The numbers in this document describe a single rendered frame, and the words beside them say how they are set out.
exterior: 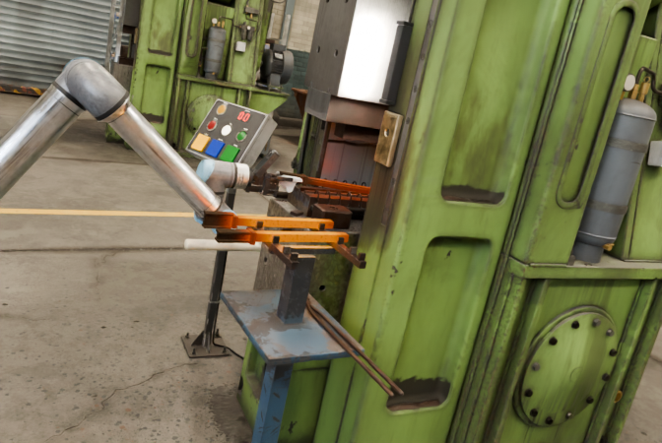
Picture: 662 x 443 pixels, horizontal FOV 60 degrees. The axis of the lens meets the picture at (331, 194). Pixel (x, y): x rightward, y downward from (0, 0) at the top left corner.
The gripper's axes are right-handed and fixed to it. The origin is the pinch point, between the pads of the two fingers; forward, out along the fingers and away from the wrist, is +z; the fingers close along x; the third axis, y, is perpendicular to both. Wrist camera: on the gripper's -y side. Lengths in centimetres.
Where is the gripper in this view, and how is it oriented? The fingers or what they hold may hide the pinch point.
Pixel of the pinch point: (298, 177)
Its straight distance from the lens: 210.2
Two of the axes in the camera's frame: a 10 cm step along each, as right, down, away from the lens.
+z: 8.8, 1.0, 4.7
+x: 4.2, 3.0, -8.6
